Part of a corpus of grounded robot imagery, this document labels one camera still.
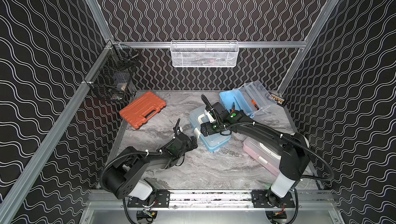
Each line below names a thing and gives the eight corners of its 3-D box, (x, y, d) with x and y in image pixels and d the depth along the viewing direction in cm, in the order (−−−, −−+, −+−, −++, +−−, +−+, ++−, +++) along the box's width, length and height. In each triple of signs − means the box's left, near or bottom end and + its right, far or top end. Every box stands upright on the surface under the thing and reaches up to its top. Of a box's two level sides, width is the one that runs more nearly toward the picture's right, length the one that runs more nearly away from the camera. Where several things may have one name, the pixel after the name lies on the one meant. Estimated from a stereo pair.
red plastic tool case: (120, 115, 108) (117, 110, 104) (149, 94, 121) (148, 89, 117) (137, 130, 100) (135, 126, 96) (167, 106, 113) (165, 101, 109)
